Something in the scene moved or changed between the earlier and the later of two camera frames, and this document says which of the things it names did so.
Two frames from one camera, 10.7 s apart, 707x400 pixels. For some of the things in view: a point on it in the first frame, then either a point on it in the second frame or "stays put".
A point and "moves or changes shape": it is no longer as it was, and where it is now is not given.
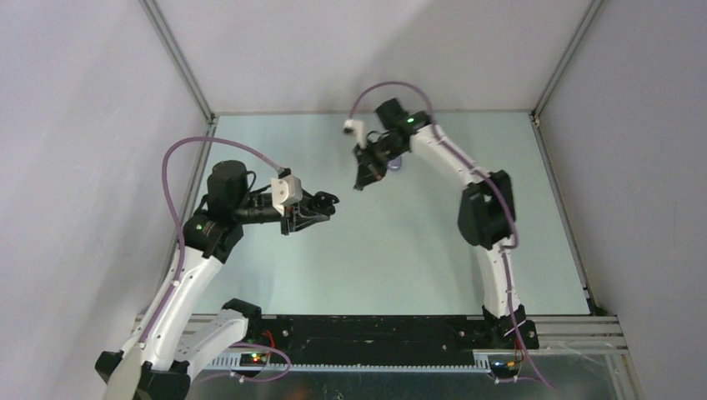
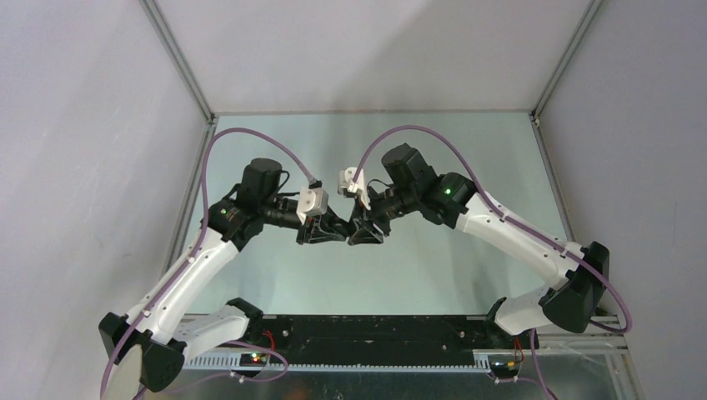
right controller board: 504,366 stays put
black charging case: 324,202 moves or changes shape
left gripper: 303,217 -> 319,232
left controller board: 253,359 stays put
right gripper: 369,171 -> 366,232
